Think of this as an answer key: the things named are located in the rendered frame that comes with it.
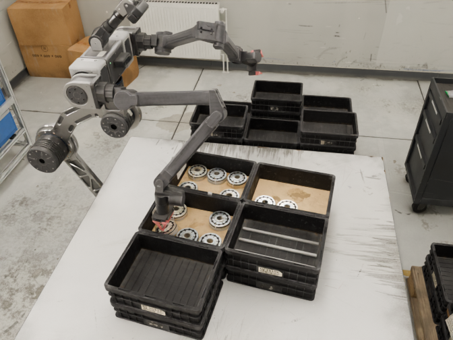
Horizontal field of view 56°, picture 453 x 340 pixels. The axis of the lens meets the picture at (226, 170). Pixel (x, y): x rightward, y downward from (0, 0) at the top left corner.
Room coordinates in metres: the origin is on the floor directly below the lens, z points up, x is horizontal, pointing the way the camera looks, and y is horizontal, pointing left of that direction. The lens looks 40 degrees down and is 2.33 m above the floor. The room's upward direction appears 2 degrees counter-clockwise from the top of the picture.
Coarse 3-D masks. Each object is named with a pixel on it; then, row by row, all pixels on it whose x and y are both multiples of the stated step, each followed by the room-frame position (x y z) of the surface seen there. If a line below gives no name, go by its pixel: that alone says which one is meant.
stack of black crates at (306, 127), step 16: (304, 112) 2.70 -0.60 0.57; (320, 112) 2.68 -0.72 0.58; (336, 112) 2.65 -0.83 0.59; (352, 112) 2.64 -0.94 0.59; (304, 128) 2.60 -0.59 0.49; (320, 128) 2.60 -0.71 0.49; (336, 128) 2.59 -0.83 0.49; (352, 128) 2.58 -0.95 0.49; (304, 144) 2.42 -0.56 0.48; (320, 144) 2.40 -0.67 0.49; (336, 144) 2.38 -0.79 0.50; (352, 144) 2.36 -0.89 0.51
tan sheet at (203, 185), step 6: (186, 174) 1.73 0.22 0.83; (228, 174) 1.72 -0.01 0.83; (186, 180) 1.68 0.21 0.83; (192, 180) 1.68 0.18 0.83; (204, 180) 1.68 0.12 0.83; (198, 186) 1.63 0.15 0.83; (204, 186) 1.63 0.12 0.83; (210, 186) 1.63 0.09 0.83; (216, 186) 1.63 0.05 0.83; (222, 186) 1.63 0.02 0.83; (228, 186) 1.63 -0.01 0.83; (216, 192) 1.58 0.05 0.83; (240, 192) 1.58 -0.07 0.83
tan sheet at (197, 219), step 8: (192, 208) 1.47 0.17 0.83; (192, 216) 1.42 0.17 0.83; (200, 216) 1.42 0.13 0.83; (208, 216) 1.42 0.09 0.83; (232, 216) 1.41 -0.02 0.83; (184, 224) 1.37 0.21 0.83; (192, 224) 1.37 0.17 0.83; (200, 224) 1.37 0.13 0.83; (208, 224) 1.37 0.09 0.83; (200, 232) 1.32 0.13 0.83; (208, 232) 1.32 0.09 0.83; (216, 232) 1.31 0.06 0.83; (224, 232) 1.31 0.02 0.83
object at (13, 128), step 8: (0, 88) 2.96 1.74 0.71; (0, 96) 2.93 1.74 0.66; (0, 104) 2.90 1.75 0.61; (8, 112) 2.93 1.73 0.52; (0, 120) 2.81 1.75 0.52; (8, 120) 2.91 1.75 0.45; (0, 128) 2.79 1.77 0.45; (8, 128) 2.87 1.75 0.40; (16, 128) 2.96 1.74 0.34; (0, 136) 2.76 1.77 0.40; (8, 136) 2.84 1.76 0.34; (0, 144) 2.73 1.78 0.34
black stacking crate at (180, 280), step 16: (144, 240) 1.23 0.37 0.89; (160, 240) 1.20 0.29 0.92; (128, 256) 1.14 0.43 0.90; (144, 256) 1.19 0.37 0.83; (160, 256) 1.19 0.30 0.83; (176, 256) 1.18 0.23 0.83; (192, 256) 1.16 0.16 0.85; (208, 256) 1.14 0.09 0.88; (128, 272) 1.11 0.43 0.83; (144, 272) 1.11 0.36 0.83; (160, 272) 1.10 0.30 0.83; (176, 272) 1.10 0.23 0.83; (192, 272) 1.10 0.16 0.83; (208, 272) 1.09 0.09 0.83; (128, 288) 1.03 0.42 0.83; (144, 288) 1.02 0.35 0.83; (160, 288) 1.02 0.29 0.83; (176, 288) 1.02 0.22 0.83; (192, 288) 1.02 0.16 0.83; (128, 304) 0.95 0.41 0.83; (144, 304) 0.92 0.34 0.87; (192, 304) 0.94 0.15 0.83; (208, 304) 0.94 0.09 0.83; (192, 320) 0.87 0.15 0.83
